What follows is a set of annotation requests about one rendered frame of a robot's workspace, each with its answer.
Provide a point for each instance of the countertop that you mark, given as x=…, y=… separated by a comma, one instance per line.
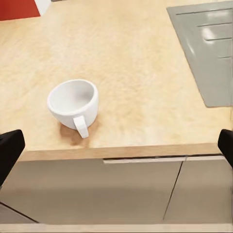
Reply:
x=149, y=102

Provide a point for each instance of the coffee cup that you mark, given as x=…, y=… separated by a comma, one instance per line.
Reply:
x=75, y=104

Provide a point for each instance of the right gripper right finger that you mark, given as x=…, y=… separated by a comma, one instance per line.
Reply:
x=225, y=144

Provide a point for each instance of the drop in sink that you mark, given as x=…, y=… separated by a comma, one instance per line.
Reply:
x=205, y=32

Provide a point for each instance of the cabinet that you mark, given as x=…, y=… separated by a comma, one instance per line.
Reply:
x=192, y=189

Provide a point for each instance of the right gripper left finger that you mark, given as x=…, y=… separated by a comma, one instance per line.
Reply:
x=12, y=145

